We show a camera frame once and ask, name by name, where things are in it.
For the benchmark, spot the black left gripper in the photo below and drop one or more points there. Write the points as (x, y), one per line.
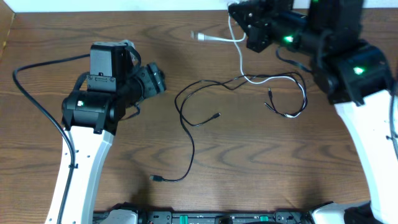
(152, 80)

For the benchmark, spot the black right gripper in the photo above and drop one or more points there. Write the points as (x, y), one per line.
(258, 32)

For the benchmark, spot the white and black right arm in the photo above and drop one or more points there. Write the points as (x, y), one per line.
(357, 80)

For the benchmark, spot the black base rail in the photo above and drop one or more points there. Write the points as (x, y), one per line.
(167, 215)

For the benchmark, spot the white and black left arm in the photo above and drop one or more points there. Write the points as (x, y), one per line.
(115, 82)

